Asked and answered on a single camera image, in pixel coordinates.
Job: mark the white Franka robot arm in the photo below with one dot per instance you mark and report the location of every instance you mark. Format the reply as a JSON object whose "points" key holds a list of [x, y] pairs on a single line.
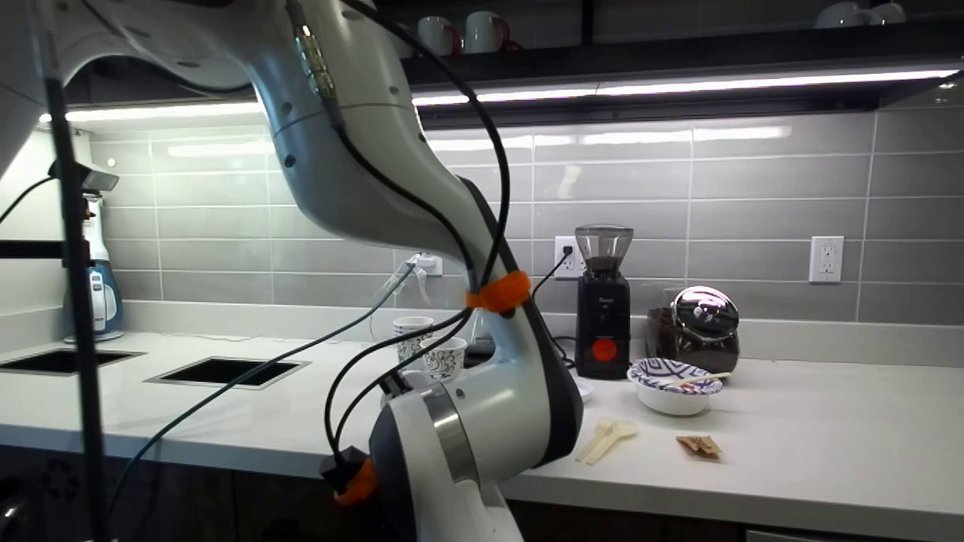
{"points": [[351, 170]]}

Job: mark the white plug adapter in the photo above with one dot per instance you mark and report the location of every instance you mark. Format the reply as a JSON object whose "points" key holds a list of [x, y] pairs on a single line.
{"points": [[426, 264]]}

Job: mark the black coffee grinder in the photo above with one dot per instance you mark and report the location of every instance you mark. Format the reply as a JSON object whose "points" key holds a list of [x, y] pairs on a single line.
{"points": [[603, 311]]}

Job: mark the wooden cutlery piece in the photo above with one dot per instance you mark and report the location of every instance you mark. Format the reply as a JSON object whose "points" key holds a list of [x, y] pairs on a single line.
{"points": [[600, 439], [615, 439]]}

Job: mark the shiny metal kettle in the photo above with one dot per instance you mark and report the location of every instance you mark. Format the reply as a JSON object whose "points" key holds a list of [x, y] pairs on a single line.
{"points": [[702, 327]]}

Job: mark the white bowl with blue pattern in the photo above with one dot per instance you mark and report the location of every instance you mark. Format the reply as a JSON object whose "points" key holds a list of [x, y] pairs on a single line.
{"points": [[672, 394]]}

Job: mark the white mug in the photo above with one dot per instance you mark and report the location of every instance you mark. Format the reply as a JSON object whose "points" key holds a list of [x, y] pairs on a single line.
{"points": [[438, 33], [485, 30]]}

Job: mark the black recessed counter well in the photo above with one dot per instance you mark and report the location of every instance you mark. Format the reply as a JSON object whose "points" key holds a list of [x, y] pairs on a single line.
{"points": [[228, 372]]}

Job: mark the LED light strip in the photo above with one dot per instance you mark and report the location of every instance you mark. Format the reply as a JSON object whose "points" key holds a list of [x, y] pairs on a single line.
{"points": [[702, 85]]}

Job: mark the dark base cabinet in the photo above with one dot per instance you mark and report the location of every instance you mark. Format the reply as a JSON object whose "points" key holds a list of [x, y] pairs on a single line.
{"points": [[252, 508]]}

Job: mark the white stacked dishes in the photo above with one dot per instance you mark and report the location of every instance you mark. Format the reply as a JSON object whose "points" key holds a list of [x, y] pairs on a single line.
{"points": [[859, 15]]}

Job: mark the white wall outlet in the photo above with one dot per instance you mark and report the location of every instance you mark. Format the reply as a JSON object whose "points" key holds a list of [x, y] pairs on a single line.
{"points": [[827, 261], [574, 267]]}

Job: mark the dark wall shelf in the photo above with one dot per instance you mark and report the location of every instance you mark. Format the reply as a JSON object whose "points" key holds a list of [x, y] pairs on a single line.
{"points": [[702, 46]]}

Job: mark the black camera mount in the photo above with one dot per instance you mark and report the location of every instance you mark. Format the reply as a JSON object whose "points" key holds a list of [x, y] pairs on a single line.
{"points": [[93, 177]]}

